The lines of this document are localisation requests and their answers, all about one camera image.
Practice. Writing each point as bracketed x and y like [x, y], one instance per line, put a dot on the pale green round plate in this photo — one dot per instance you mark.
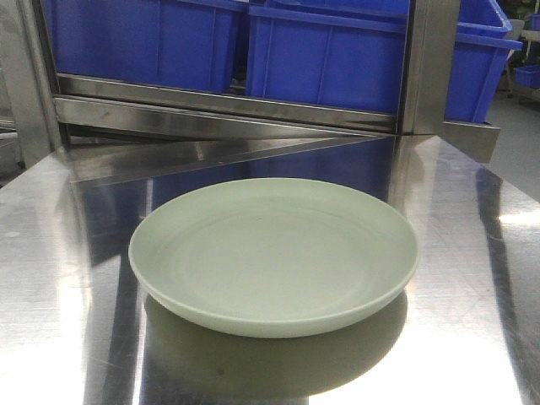
[274, 257]

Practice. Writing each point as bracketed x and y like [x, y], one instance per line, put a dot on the stainless steel shelf rack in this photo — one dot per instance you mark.
[47, 106]

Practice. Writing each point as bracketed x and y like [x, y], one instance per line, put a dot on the right blue plastic bin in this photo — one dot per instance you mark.
[351, 59]

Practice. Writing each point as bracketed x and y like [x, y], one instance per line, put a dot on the blue plastic bin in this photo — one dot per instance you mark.
[351, 59]
[180, 44]

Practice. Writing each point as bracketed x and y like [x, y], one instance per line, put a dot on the left blue plastic bin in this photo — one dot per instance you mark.
[180, 44]

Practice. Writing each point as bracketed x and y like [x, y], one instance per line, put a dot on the far right blue bin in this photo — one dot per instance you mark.
[482, 47]

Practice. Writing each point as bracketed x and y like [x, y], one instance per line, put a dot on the small distant blue crate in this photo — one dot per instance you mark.
[528, 76]

